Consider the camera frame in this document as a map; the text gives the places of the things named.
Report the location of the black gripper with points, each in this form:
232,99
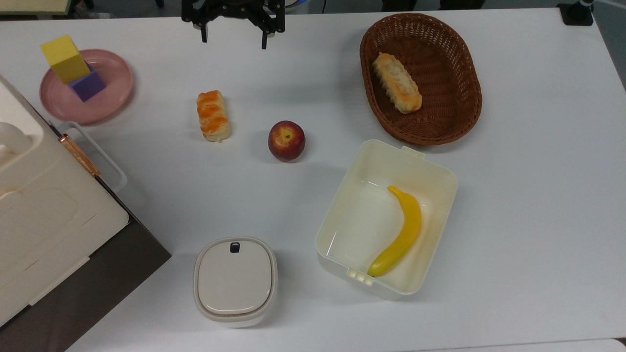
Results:
234,9

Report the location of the yellow foam cube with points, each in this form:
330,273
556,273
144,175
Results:
64,57

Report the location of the purple foam cube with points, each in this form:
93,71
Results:
89,87

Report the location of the blue white round object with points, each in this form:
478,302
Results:
293,4

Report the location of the orange striped bread roll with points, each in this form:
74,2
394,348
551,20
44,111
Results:
213,116

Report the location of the red apple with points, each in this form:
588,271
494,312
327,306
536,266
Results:
286,141

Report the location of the pink round plate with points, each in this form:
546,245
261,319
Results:
113,93

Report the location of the tan crusty bread loaf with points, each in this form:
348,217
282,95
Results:
397,82

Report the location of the pale yellow side table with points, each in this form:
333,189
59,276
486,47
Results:
32,6

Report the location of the brown wicker basket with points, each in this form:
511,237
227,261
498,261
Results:
442,102

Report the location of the white open plastic bin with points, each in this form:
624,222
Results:
371,220

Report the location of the white lidded square container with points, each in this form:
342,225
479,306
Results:
235,281

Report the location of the white countertop appliance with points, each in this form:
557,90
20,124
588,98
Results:
44,210

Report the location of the yellow banana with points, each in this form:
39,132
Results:
406,230

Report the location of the dark appliance door panel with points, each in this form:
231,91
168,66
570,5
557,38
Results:
98,288

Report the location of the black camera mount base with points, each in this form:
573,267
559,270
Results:
577,13

